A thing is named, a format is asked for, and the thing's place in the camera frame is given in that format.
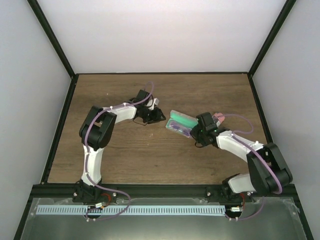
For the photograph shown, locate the beige glasses case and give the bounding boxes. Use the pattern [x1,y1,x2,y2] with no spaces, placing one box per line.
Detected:
[212,112,225,126]

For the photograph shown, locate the grey hard glasses case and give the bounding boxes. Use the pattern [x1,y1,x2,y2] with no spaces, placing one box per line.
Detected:
[165,110,198,138]

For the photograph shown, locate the pink transparent sunglasses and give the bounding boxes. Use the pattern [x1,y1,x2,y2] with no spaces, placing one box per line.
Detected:
[168,121,191,137]

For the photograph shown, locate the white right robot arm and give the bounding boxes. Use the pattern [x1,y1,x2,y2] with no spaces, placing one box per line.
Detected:
[190,124,293,202]

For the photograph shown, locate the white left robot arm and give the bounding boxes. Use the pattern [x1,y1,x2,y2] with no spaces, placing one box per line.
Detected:
[79,98,166,202]

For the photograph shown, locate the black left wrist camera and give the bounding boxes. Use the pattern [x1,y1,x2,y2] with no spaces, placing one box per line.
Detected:
[135,89,150,104]

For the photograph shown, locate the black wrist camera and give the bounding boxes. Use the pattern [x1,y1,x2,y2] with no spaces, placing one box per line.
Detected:
[135,89,150,104]
[196,112,218,132]

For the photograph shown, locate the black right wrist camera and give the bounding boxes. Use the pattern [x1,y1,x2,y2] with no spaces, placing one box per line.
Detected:
[196,112,218,132]

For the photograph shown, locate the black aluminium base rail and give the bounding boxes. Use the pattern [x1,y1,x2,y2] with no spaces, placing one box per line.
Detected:
[31,183,297,203]

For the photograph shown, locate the light blue slotted cable duct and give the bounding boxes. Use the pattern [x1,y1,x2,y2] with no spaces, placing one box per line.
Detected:
[35,205,226,216]

